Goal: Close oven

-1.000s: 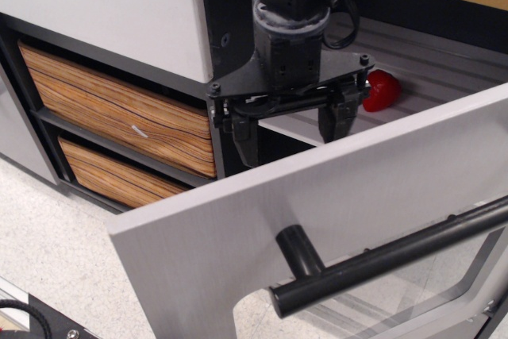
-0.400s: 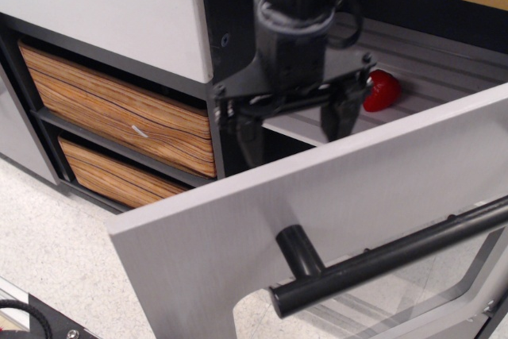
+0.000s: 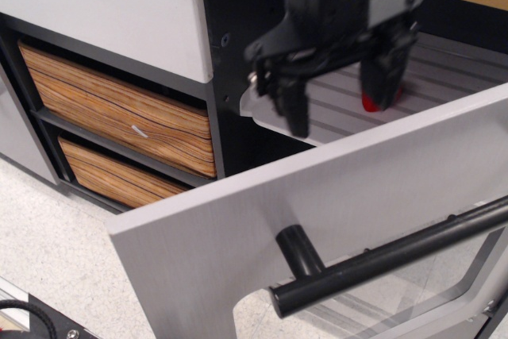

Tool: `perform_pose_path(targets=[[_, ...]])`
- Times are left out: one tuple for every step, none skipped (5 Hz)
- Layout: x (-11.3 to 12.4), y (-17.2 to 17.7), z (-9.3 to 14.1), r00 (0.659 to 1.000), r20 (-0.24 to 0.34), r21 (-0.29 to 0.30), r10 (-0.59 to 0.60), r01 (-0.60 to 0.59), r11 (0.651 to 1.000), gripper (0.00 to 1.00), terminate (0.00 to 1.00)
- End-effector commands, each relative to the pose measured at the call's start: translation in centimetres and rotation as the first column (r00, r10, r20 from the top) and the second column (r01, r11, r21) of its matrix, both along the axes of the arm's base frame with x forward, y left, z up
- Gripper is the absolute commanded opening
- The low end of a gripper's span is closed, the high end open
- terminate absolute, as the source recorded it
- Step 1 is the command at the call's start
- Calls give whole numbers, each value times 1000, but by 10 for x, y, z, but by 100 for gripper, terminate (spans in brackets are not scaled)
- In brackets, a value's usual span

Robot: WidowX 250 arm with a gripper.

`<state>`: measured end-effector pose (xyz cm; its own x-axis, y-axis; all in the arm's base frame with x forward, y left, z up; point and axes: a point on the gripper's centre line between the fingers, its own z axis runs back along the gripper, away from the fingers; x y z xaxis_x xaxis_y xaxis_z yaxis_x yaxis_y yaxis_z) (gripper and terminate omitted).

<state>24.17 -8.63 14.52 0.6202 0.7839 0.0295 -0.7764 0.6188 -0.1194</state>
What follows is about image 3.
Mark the black braided cable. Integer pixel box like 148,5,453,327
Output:
0,299,55,339

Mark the grey oven rack tray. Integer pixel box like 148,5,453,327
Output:
237,29,508,148

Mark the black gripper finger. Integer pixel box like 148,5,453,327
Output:
360,45,409,87
271,77,310,137

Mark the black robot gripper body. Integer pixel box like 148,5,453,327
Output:
244,0,423,95

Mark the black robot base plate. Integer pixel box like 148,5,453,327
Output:
0,294,98,339

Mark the dark grey shelf frame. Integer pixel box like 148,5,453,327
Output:
1,15,225,213

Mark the upper wood-grain storage bin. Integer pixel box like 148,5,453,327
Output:
18,41,217,179

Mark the grey toy oven door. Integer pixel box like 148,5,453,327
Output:
106,85,507,338

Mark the black oven door handle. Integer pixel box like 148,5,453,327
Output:
269,196,507,318

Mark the wood-grain storage bin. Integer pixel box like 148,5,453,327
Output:
58,137,190,208
18,41,217,179

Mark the red toy strawberry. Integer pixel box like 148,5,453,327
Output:
361,85,403,113

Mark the lower wood-grain storage bin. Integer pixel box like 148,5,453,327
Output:
58,137,190,208

